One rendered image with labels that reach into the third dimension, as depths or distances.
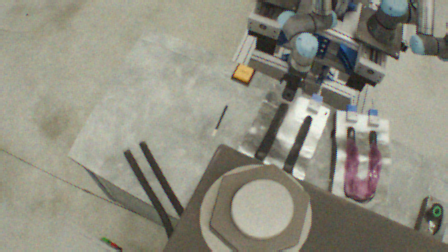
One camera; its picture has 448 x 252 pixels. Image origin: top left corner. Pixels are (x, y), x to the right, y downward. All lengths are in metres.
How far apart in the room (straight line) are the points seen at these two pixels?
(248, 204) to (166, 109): 1.43
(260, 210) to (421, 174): 1.61
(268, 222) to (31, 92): 2.70
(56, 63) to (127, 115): 1.33
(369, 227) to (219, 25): 2.62
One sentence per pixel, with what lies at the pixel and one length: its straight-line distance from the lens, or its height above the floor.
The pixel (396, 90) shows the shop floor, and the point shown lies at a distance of 3.08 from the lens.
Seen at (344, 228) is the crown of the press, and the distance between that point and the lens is 0.47.
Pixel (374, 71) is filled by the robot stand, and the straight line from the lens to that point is 1.85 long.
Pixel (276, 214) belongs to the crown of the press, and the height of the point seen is 2.06.
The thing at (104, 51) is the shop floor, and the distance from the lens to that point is 2.98.
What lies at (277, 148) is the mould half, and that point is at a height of 0.90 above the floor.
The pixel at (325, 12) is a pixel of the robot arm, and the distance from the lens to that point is 1.55.
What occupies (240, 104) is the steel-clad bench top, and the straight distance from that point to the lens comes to 1.83.
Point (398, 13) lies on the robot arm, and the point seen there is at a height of 1.25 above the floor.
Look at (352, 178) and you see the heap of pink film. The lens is 1.71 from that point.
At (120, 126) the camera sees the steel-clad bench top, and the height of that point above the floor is 0.80.
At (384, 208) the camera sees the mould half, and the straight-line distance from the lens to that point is 1.72.
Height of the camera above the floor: 2.45
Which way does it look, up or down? 67 degrees down
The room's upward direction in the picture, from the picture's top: 7 degrees clockwise
